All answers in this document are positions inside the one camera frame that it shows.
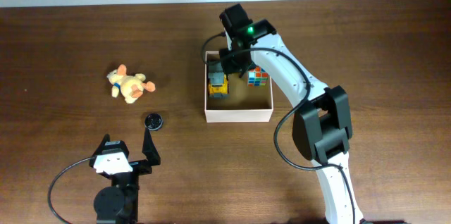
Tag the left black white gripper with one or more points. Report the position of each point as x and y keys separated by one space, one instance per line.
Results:
x=145 y=166

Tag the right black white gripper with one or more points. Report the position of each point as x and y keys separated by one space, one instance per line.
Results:
x=234 y=59

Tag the yellow grey toy dump truck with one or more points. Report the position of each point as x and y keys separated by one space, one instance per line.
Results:
x=217 y=84

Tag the colourful puzzle cube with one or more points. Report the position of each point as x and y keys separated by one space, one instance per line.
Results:
x=257 y=77

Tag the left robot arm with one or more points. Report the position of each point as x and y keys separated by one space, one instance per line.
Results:
x=118 y=203

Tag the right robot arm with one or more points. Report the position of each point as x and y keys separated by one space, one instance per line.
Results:
x=322 y=126

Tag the black round lid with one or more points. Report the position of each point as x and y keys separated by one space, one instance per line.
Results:
x=153 y=122

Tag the white cardboard box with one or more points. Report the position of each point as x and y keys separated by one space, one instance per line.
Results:
x=243 y=104

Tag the yellow plush duck toy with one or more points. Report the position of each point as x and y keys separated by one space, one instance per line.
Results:
x=131 y=87

